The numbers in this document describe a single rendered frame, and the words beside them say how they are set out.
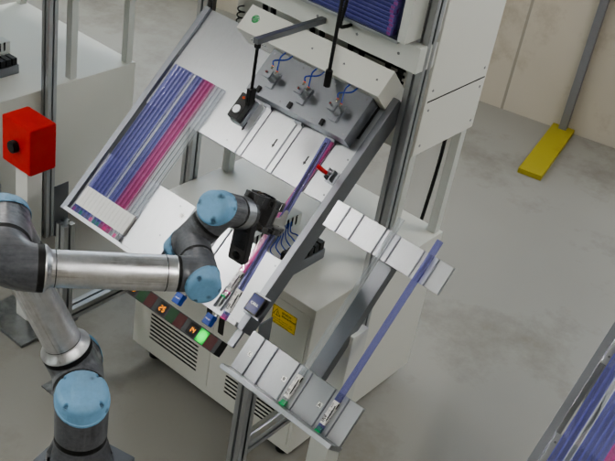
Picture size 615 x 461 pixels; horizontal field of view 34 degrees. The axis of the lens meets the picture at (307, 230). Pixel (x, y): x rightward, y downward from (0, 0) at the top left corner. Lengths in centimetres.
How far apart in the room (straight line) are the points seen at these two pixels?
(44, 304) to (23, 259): 24
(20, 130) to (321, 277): 102
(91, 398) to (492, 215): 280
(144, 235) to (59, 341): 58
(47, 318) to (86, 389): 17
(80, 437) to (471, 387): 177
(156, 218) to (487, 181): 248
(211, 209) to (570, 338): 222
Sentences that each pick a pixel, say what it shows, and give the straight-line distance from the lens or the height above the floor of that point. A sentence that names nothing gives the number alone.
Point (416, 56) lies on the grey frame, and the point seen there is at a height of 136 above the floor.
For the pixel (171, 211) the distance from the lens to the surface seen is 275.
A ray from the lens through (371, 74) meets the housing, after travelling 261.
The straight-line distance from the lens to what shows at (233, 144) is 275.
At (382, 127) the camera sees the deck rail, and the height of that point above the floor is 115.
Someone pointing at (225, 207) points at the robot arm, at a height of 119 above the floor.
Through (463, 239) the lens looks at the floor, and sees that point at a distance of 445.
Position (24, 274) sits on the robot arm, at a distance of 201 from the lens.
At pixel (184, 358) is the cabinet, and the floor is 14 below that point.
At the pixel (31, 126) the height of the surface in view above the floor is 78.
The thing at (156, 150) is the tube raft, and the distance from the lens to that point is 284.
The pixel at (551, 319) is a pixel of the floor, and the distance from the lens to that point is 413.
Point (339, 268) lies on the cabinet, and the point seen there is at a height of 62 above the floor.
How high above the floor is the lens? 232
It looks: 33 degrees down
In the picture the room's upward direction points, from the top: 11 degrees clockwise
